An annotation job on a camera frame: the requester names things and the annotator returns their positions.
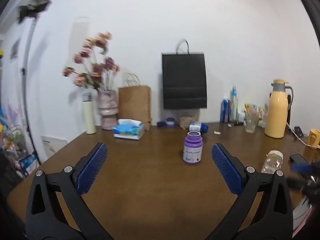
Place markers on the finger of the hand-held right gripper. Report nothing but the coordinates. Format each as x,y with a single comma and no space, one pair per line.
300,167
296,182

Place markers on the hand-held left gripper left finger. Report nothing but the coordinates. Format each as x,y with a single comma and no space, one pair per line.
92,170

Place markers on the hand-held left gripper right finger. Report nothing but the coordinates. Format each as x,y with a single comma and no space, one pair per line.
226,170

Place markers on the clear plastic bottle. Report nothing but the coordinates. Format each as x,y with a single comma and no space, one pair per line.
272,161

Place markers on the black phone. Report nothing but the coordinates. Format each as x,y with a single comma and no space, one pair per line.
297,158

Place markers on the yellow mug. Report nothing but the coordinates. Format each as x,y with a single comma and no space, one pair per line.
314,138

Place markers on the small black charger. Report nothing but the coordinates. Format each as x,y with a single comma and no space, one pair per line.
298,131

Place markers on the crumpled white wrapper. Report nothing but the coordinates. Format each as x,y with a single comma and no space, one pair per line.
217,132

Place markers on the purple supplement bottle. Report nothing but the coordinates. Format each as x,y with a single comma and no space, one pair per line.
192,150

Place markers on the white board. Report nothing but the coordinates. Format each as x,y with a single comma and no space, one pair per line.
52,145

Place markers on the white bottle with blue cap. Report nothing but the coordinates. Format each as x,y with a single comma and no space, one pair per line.
197,127

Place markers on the clear drinking glass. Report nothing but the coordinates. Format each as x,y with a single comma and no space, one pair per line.
251,123

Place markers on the blue tissue box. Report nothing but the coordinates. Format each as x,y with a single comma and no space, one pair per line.
128,130

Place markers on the white tumbler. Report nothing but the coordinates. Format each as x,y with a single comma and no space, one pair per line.
89,115

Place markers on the blue drink can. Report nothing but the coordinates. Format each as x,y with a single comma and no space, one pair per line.
225,110

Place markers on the pink marbled vase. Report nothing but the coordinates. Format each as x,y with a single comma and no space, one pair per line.
108,110

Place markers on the ball of twine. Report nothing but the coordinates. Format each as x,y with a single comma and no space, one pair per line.
186,122

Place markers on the yellow thermos jug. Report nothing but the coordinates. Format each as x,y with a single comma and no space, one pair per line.
276,110

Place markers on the blue packet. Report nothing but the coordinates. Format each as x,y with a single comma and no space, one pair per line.
27,163

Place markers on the clear spray bottle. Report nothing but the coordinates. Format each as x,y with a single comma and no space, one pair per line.
234,105

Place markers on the colourful snack packets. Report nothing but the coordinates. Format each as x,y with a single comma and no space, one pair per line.
253,108

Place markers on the small purple white jar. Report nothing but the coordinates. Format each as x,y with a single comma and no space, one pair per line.
170,122

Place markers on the blue lid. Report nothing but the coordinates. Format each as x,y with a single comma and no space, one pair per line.
161,124

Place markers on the brown paper bag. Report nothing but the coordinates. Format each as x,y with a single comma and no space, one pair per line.
135,102

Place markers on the black paper bag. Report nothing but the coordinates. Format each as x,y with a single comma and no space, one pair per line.
184,80

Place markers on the light stand pole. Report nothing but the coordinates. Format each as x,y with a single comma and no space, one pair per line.
25,92

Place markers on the pink artificial flowers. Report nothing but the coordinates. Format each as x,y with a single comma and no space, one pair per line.
95,65

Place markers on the dark door frame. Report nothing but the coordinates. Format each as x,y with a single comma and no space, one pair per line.
308,12

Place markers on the black camera on stand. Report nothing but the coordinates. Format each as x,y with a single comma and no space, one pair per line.
35,6

